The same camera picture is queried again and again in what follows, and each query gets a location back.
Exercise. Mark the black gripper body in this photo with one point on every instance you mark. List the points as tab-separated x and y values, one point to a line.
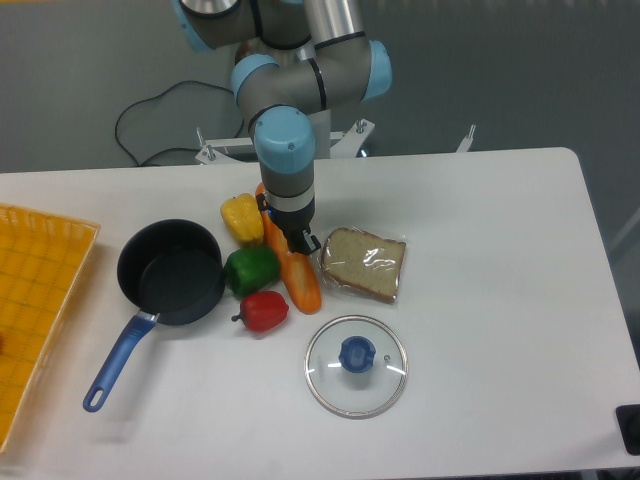
291	216

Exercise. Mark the toast slice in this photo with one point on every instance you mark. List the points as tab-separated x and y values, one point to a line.
362	263

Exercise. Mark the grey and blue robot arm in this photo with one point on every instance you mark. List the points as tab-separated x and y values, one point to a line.
277	100

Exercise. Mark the orange baguette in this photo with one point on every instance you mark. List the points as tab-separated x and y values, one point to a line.
296	271

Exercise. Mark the yellow bell pepper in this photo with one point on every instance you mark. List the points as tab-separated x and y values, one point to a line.
243	220

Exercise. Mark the green bell pepper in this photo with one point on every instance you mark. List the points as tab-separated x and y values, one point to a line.
248	270

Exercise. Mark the red bell pepper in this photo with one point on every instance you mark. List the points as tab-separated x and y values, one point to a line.
262	311

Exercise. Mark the glass lid with blue knob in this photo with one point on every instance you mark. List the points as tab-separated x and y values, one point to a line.
356	367

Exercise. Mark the yellow plastic basket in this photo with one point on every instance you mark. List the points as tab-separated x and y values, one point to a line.
42	256

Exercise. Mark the black device at table edge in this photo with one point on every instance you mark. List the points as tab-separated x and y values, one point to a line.
628	419

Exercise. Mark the white metal base frame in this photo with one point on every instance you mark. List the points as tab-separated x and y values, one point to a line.
343	144

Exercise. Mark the black pan with blue handle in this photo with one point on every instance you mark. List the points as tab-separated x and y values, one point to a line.
172	271

